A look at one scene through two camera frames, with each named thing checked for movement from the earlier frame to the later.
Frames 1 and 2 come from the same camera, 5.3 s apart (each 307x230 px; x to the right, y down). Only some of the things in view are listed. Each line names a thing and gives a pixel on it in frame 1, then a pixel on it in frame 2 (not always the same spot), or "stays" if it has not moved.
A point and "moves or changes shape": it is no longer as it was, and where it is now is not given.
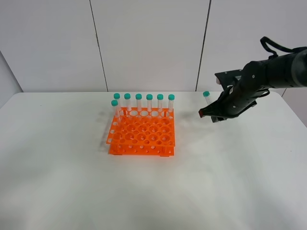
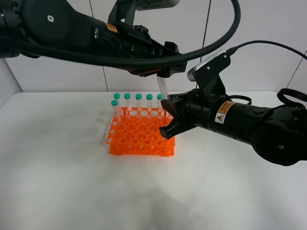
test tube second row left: (114, 103) stays
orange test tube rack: (142, 131) stays
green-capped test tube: (206, 94) moves or changes shape
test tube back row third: (138, 97) stays
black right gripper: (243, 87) → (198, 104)
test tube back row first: (116, 97) stays
